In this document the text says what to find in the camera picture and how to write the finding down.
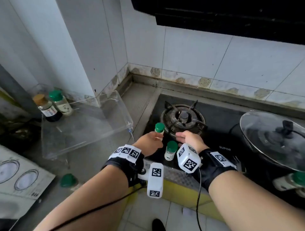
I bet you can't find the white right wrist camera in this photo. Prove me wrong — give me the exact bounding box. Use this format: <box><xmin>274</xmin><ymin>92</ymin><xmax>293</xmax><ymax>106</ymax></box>
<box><xmin>176</xmin><ymin>144</ymin><xmax>202</xmax><ymax>174</ymax></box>

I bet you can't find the black wrist band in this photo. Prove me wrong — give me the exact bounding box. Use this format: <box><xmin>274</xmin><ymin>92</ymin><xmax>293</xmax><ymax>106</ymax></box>
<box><xmin>198</xmin><ymin>148</ymin><xmax>239</xmax><ymax>193</ymax></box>
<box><xmin>101</xmin><ymin>144</ymin><xmax>145</xmax><ymax>188</ymax></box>

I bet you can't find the black range hood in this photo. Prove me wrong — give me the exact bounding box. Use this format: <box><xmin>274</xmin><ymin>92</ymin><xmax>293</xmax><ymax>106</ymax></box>
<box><xmin>131</xmin><ymin>0</ymin><xmax>305</xmax><ymax>46</ymax></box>

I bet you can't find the black left camera cable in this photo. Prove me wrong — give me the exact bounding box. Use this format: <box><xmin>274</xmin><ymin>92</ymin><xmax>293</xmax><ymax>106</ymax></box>
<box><xmin>49</xmin><ymin>184</ymin><xmax>146</xmax><ymax>231</ymax></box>

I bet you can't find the grey pipe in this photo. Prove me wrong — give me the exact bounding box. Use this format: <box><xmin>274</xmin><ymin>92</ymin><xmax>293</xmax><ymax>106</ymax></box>
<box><xmin>0</xmin><ymin>64</ymin><xmax>42</xmax><ymax>119</ymax></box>

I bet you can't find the black shoe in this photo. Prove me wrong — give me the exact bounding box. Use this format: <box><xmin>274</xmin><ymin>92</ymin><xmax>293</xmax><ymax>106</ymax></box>
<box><xmin>152</xmin><ymin>218</ymin><xmax>166</xmax><ymax>231</ymax></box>

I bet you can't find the person's left hand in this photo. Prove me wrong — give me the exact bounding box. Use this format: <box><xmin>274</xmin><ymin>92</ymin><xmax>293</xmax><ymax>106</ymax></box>
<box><xmin>132</xmin><ymin>131</ymin><xmax>164</xmax><ymax>157</ymax></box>

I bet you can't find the brown-cap dark sauce bottle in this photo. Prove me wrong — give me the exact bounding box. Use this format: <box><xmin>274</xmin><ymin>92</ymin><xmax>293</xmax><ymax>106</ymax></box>
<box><xmin>32</xmin><ymin>94</ymin><xmax>63</xmax><ymax>123</ymax></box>

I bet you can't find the black wok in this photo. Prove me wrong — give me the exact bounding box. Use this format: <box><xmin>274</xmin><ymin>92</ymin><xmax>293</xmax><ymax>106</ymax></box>
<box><xmin>228</xmin><ymin>122</ymin><xmax>305</xmax><ymax>184</ymax></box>

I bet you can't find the glass pan lid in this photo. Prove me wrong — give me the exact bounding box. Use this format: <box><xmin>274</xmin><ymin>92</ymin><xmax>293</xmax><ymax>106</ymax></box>
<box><xmin>239</xmin><ymin>110</ymin><xmax>305</xmax><ymax>172</ymax></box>

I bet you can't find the black left wrist band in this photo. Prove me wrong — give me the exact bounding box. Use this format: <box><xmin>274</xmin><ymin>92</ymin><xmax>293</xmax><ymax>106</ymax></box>
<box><xmin>101</xmin><ymin>144</ymin><xmax>145</xmax><ymax>188</ymax></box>

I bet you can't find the metal gas burner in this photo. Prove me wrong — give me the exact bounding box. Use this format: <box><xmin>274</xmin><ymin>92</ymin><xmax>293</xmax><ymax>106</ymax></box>
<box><xmin>160</xmin><ymin>100</ymin><xmax>207</xmax><ymax>138</ymax></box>

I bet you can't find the person's right hand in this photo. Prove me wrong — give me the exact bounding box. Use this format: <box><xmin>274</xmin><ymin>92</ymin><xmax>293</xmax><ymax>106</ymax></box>
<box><xmin>175</xmin><ymin>130</ymin><xmax>210</xmax><ymax>155</ymax></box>

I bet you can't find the person's left forearm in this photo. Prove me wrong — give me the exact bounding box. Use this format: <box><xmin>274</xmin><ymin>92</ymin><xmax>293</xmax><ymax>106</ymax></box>
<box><xmin>33</xmin><ymin>164</ymin><xmax>130</xmax><ymax>231</ymax></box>

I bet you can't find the person's right forearm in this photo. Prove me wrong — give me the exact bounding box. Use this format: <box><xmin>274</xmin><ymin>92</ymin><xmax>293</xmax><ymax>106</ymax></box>
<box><xmin>208</xmin><ymin>170</ymin><xmax>305</xmax><ymax>231</ymax></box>

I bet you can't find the clear acrylic organizer tray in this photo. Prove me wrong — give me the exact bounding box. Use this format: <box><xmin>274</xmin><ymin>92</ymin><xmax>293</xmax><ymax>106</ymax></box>
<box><xmin>30</xmin><ymin>83</ymin><xmax>134</xmax><ymax>160</ymax></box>

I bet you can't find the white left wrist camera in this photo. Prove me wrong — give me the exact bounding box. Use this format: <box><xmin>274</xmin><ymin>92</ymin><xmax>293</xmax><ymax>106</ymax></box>
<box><xmin>138</xmin><ymin>162</ymin><xmax>164</xmax><ymax>198</ymax></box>

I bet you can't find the black camera cable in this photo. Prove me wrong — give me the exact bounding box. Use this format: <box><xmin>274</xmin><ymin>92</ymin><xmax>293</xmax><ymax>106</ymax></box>
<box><xmin>49</xmin><ymin>184</ymin><xmax>146</xmax><ymax>231</ymax></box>
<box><xmin>195</xmin><ymin>166</ymin><xmax>203</xmax><ymax>231</ymax></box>

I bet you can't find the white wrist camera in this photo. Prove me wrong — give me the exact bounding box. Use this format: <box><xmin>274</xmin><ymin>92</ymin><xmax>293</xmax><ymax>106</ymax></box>
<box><xmin>176</xmin><ymin>144</ymin><xmax>202</xmax><ymax>174</ymax></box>
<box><xmin>138</xmin><ymin>162</ymin><xmax>164</xmax><ymax>198</ymax></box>

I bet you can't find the white printed cardboard box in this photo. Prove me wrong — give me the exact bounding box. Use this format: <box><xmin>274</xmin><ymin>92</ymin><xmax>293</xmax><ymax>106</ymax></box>
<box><xmin>0</xmin><ymin>145</ymin><xmax>56</xmax><ymax>219</ymax></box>

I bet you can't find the black right camera cable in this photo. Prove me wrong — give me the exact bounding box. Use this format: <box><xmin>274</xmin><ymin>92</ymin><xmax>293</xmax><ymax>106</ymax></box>
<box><xmin>195</xmin><ymin>166</ymin><xmax>203</xmax><ymax>231</ymax></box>

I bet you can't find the black glass gas stove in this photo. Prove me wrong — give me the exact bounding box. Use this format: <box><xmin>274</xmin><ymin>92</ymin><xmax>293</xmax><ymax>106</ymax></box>
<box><xmin>143</xmin><ymin>93</ymin><xmax>305</xmax><ymax>210</ymax></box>

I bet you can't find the black right wrist band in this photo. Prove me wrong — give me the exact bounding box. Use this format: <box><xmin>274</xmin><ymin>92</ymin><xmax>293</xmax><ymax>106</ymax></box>
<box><xmin>198</xmin><ymin>148</ymin><xmax>239</xmax><ymax>193</ymax></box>

